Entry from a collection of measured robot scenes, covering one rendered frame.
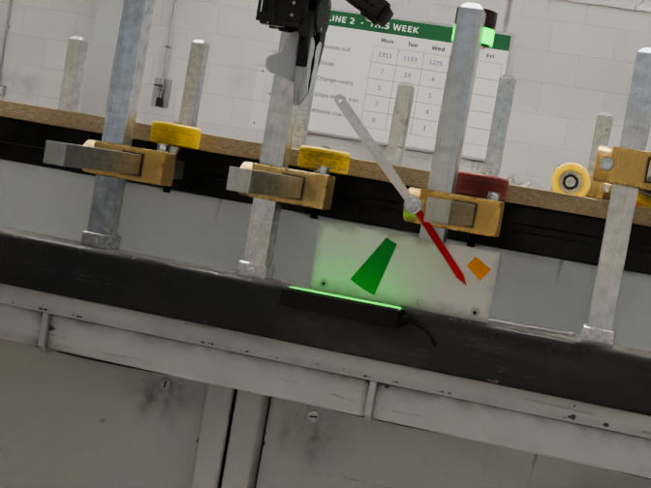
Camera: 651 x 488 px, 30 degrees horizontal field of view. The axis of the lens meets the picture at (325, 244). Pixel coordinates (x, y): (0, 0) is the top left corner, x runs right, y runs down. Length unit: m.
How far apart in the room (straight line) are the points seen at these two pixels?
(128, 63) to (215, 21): 7.53
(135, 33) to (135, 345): 0.47
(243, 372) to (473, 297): 0.37
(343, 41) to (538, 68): 1.44
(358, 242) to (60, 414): 0.71
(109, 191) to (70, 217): 0.28
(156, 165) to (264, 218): 0.18
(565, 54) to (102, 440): 7.09
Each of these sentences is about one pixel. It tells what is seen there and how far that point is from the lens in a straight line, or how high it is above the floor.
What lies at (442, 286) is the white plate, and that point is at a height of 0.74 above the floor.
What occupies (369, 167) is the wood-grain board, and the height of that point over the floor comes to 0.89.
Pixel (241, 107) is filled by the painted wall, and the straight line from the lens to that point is 9.25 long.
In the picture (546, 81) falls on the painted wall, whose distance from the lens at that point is 8.91.
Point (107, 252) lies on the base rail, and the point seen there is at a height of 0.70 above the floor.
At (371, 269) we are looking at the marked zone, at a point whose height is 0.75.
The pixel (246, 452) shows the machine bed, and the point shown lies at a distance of 2.04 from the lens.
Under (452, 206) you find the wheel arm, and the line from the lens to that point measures 1.47.
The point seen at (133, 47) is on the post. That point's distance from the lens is 1.86.
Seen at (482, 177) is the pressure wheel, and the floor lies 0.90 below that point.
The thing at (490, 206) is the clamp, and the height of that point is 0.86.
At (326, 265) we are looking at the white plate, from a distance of 1.74.
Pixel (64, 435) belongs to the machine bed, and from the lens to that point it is 2.19.
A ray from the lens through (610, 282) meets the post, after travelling 1.70.
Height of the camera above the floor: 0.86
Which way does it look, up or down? 3 degrees down
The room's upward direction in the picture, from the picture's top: 10 degrees clockwise
